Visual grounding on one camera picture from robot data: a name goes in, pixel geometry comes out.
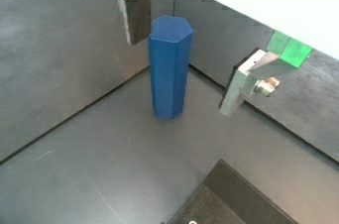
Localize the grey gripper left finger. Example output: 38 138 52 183
117 0 151 45

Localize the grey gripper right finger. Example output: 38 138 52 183
219 31 312 116

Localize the blue hexagon prism block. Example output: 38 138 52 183
148 16 193 120

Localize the black curved stand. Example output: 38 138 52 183
167 159 299 224

